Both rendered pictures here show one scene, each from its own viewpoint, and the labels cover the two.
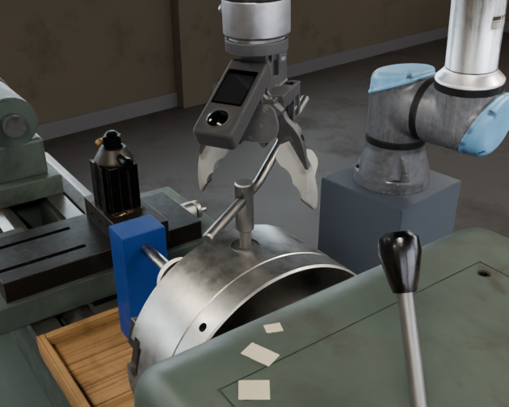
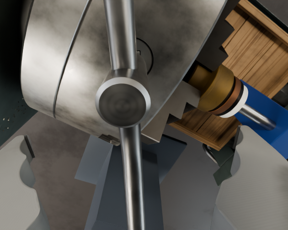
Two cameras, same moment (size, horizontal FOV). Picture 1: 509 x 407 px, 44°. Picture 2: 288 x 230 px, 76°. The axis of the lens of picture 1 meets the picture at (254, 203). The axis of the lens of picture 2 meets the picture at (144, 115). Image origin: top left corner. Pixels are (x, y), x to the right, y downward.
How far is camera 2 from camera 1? 0.68 m
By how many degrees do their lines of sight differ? 38
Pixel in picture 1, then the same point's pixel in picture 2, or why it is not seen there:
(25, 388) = not seen: outside the picture
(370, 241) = (122, 196)
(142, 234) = (282, 132)
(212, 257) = (170, 15)
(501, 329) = not seen: outside the picture
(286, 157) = not seen: outside the picture
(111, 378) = (244, 48)
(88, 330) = (277, 80)
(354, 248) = not seen: hidden behind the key
